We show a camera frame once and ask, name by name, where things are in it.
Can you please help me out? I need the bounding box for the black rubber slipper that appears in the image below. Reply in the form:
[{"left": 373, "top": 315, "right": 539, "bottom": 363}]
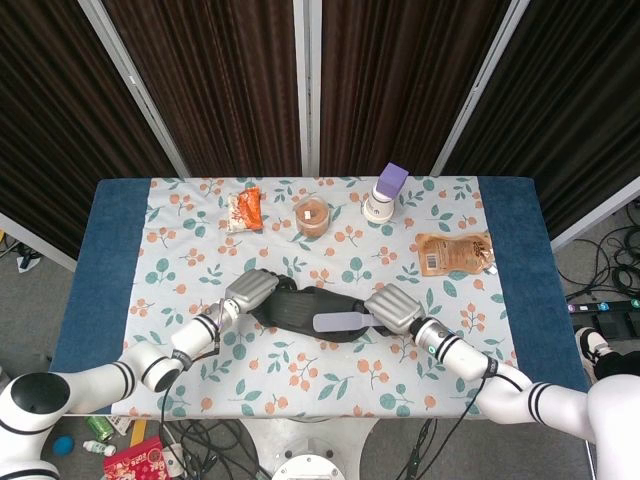
[{"left": 249, "top": 278, "right": 389, "bottom": 344}]

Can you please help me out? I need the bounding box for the dark brown partition panel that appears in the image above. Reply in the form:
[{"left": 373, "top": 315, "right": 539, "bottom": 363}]
[
  {"left": 306, "top": 0, "right": 531, "bottom": 178},
  {"left": 432, "top": 0, "right": 640, "bottom": 251},
  {"left": 0, "top": 0, "right": 191, "bottom": 274},
  {"left": 79, "top": 0, "right": 309, "bottom": 179}
]

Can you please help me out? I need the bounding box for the green drink can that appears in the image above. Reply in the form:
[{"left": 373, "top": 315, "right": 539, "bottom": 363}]
[{"left": 85, "top": 415, "right": 116, "bottom": 442}]

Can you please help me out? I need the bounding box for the blue table cover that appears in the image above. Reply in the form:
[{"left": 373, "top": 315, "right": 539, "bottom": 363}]
[{"left": 49, "top": 175, "right": 591, "bottom": 416}]

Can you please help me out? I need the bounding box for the black floor cable bundle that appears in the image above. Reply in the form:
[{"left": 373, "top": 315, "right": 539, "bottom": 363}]
[
  {"left": 394, "top": 417, "right": 481, "bottom": 480},
  {"left": 552, "top": 199, "right": 640, "bottom": 301},
  {"left": 159, "top": 417, "right": 274, "bottom": 480}
]

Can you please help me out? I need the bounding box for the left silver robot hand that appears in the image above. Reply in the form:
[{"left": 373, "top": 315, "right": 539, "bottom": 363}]
[{"left": 223, "top": 268, "right": 298, "bottom": 317}]

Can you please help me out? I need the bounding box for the small white bottle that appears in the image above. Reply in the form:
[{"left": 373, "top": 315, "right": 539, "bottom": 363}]
[{"left": 82, "top": 439, "right": 117, "bottom": 457}]

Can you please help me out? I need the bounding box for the red printed box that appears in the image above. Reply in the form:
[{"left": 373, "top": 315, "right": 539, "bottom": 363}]
[{"left": 103, "top": 435, "right": 174, "bottom": 480}]

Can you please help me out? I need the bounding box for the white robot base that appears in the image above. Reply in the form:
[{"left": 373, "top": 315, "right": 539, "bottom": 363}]
[{"left": 239, "top": 417, "right": 376, "bottom": 480}]

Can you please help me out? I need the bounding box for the floral fruit print tablecloth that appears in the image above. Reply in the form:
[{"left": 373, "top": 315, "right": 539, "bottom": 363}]
[{"left": 110, "top": 175, "right": 519, "bottom": 419}]

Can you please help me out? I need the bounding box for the brown spout pouch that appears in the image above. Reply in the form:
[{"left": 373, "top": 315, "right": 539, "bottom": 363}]
[{"left": 414, "top": 230, "right": 497, "bottom": 277}]

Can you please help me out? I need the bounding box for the black power strip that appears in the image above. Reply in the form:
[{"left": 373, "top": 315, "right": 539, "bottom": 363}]
[{"left": 567, "top": 298, "right": 640, "bottom": 314}]

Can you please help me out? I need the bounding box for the person's black trouser leg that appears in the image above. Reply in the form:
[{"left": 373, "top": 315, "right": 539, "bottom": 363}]
[{"left": 592, "top": 344, "right": 640, "bottom": 384}]

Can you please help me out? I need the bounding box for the white black sneaker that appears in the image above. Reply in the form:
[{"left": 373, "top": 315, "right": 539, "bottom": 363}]
[{"left": 574, "top": 327, "right": 609, "bottom": 374}]

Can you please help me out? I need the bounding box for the white paper cup stack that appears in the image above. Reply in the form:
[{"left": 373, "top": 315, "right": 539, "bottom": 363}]
[{"left": 362, "top": 192, "right": 397, "bottom": 224}]

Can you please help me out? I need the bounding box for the orange white snack packet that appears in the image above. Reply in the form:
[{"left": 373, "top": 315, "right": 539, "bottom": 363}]
[{"left": 225, "top": 187, "right": 265, "bottom": 235}]

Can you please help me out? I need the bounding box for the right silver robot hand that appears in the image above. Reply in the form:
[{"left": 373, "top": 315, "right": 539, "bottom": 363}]
[{"left": 364, "top": 282, "right": 426, "bottom": 336}]

